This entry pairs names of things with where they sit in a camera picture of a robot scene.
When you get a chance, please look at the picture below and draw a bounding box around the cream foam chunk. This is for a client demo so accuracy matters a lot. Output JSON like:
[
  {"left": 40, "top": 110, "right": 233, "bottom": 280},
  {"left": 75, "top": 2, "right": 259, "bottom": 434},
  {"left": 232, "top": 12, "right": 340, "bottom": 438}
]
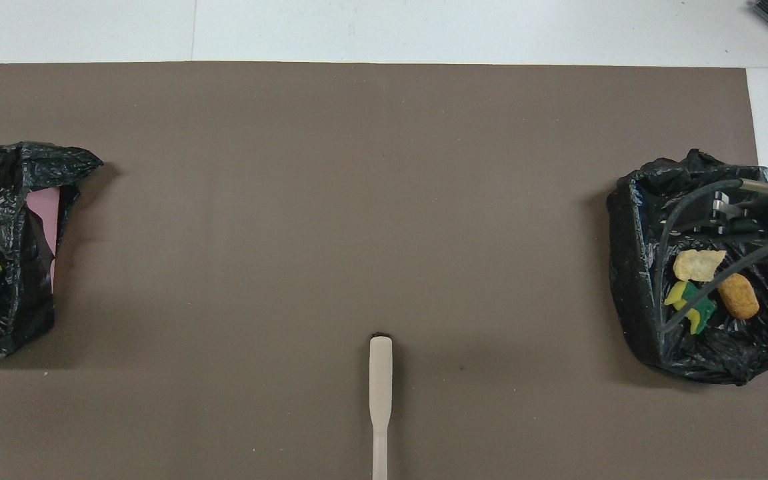
[{"left": 673, "top": 249, "right": 727, "bottom": 283}]

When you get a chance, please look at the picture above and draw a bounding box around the curved yellow green sponge piece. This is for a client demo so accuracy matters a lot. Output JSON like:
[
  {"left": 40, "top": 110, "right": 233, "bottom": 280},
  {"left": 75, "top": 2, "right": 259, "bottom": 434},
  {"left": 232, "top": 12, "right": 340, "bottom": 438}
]
[{"left": 664, "top": 280, "right": 717, "bottom": 335}]

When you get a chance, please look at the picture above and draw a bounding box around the pink plastic bin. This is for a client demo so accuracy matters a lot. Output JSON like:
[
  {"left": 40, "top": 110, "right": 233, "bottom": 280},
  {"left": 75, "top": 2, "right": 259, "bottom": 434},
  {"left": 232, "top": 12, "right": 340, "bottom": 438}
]
[{"left": 26, "top": 187, "right": 63, "bottom": 294}]

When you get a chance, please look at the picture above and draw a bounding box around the beige handled hand brush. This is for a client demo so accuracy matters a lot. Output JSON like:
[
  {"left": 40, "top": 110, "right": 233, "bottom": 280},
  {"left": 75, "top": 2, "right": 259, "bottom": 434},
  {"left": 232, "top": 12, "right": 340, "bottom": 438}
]
[{"left": 369, "top": 333, "right": 394, "bottom": 480}]

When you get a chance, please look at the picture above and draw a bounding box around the tan cork-like lump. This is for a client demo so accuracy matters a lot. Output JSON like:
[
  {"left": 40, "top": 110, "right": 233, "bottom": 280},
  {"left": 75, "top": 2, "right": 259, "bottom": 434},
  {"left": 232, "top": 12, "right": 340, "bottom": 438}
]
[{"left": 717, "top": 272, "right": 760, "bottom": 321}]

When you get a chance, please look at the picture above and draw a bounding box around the black bag lined bin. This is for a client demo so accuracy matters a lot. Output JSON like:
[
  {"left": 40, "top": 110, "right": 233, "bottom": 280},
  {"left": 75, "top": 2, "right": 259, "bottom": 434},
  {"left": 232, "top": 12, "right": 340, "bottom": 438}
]
[{"left": 606, "top": 148, "right": 768, "bottom": 386}]

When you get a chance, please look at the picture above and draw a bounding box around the crumpled black trash bag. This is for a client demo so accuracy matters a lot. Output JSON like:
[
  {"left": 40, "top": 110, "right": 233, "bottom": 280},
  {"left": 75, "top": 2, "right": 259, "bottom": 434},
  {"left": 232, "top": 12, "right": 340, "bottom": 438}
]
[{"left": 0, "top": 141, "right": 105, "bottom": 359}]

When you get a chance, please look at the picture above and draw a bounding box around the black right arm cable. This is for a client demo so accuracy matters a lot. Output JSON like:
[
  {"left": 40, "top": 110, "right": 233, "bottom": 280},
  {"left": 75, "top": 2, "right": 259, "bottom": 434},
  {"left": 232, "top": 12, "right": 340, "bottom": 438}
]
[{"left": 653, "top": 177, "right": 768, "bottom": 334}]

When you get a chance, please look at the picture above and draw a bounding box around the brown paper table mat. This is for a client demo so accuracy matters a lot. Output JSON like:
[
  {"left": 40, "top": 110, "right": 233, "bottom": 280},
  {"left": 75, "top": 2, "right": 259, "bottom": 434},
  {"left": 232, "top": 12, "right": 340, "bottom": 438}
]
[{"left": 0, "top": 61, "right": 768, "bottom": 480}]

